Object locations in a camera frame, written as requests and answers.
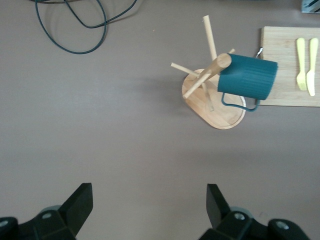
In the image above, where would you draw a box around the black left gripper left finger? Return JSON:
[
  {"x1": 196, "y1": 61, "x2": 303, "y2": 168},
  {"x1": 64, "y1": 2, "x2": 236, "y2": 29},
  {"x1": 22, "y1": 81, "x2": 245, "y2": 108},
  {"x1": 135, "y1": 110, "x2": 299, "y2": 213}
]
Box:
[{"x1": 0, "y1": 182, "x2": 94, "y2": 240}]

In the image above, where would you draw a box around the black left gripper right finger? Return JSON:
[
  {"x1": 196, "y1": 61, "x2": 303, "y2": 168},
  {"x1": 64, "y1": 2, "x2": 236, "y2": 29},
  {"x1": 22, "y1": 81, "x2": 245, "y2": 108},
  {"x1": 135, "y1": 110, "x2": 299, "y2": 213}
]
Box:
[{"x1": 199, "y1": 183, "x2": 310, "y2": 240}]

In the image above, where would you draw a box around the teal ribbed cup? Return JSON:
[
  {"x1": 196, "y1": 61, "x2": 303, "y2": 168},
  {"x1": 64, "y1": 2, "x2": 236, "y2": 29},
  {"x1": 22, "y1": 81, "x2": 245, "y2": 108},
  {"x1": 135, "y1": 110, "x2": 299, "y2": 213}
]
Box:
[{"x1": 216, "y1": 53, "x2": 279, "y2": 113}]

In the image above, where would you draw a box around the wooden mug tree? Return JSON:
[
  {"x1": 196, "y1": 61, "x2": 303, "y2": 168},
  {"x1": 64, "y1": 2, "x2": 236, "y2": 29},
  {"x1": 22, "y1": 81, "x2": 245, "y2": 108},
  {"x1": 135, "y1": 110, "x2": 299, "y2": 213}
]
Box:
[{"x1": 170, "y1": 15, "x2": 247, "y2": 130}]

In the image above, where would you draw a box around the yellow plastic knife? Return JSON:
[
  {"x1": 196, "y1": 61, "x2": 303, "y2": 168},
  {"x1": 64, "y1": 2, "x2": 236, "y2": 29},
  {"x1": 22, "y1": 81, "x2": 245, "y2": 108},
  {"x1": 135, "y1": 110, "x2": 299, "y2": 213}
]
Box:
[{"x1": 305, "y1": 37, "x2": 320, "y2": 97}]

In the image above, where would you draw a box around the yellow plastic fork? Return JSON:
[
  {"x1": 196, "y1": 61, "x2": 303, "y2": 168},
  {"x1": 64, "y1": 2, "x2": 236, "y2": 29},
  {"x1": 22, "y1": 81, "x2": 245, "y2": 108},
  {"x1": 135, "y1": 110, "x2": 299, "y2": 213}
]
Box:
[{"x1": 295, "y1": 37, "x2": 308, "y2": 92}]

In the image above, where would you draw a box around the wooden cutting board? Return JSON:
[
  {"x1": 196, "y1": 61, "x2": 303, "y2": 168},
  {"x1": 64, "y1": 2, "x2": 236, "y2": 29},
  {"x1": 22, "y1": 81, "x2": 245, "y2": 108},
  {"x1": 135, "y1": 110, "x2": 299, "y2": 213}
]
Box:
[{"x1": 256, "y1": 26, "x2": 320, "y2": 108}]

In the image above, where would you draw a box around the black looped cable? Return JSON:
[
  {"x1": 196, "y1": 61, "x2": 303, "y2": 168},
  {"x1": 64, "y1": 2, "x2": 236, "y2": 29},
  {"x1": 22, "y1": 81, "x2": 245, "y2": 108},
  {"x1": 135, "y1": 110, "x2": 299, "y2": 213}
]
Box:
[
  {"x1": 34, "y1": 0, "x2": 109, "y2": 55},
  {"x1": 64, "y1": 0, "x2": 139, "y2": 29}
]

